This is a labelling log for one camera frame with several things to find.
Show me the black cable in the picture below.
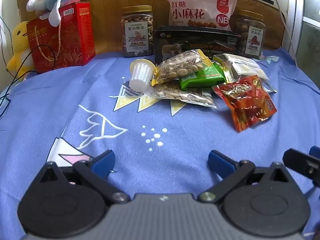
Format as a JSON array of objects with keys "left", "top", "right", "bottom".
[{"left": 0, "top": 44, "right": 59, "bottom": 118}]

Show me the nut jar with gold lid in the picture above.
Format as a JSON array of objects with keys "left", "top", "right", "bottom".
[
  {"left": 121, "top": 5, "right": 154, "bottom": 58},
  {"left": 235, "top": 9, "right": 266, "bottom": 60}
]

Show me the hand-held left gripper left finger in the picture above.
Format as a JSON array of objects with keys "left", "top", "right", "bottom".
[{"left": 31, "top": 149, "right": 131, "bottom": 204}]

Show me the red gift box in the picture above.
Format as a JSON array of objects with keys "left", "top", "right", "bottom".
[{"left": 26, "top": 2, "right": 96, "bottom": 73}]

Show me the blue printed blanket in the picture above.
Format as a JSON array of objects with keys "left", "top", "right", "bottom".
[{"left": 0, "top": 47, "right": 320, "bottom": 240}]

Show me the clear seed packet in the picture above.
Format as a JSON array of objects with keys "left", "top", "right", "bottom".
[{"left": 144, "top": 81, "right": 218, "bottom": 109}]

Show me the black printed carton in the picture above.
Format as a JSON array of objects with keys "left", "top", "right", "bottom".
[{"left": 154, "top": 25, "right": 242, "bottom": 63}]

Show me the large pink snack bag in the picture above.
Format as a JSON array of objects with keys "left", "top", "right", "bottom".
[{"left": 161, "top": 0, "right": 238, "bottom": 32}]

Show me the white jelly cup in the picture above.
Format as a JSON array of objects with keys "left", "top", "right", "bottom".
[{"left": 129, "top": 58, "right": 157, "bottom": 92}]

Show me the white cable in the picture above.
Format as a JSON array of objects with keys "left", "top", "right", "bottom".
[{"left": 265, "top": 0, "right": 298, "bottom": 65}]

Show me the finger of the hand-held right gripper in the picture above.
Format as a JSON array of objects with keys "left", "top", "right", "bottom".
[{"left": 282, "top": 145, "right": 320, "bottom": 180}]

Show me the clear yellow-edged peanut packet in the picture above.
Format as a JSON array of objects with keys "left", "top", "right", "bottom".
[{"left": 150, "top": 49, "right": 212, "bottom": 87}]

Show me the red snack packet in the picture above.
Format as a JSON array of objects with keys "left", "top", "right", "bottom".
[{"left": 212, "top": 75, "right": 278, "bottom": 133}]

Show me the yellow duck plush toy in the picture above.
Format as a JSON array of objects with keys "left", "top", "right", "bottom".
[{"left": 6, "top": 21, "right": 34, "bottom": 80}]

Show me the green snack packet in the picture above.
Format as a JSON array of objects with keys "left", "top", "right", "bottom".
[{"left": 179, "top": 62, "right": 227, "bottom": 90}]

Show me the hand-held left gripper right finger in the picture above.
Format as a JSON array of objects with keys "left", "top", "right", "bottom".
[{"left": 197, "top": 149, "right": 298, "bottom": 203}]

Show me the wooden headboard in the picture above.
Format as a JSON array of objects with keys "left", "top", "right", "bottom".
[{"left": 16, "top": 0, "right": 288, "bottom": 55}]

